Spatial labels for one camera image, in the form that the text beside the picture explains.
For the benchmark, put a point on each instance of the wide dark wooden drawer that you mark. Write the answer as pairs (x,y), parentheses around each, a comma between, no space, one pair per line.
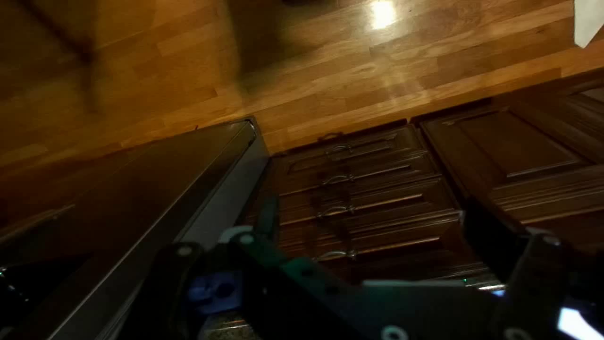
(377,181)
(389,205)
(370,149)
(402,236)

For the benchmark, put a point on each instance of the dark wooden cabinet door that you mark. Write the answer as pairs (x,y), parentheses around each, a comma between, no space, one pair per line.
(568,105)
(502,145)

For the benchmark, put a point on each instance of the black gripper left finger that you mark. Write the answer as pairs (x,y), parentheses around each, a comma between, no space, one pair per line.
(162,296)

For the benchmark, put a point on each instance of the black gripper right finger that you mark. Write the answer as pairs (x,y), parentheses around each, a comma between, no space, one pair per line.
(534,290)

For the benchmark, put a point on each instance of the aluminium frame robot cart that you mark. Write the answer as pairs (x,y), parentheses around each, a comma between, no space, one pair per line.
(124,209)

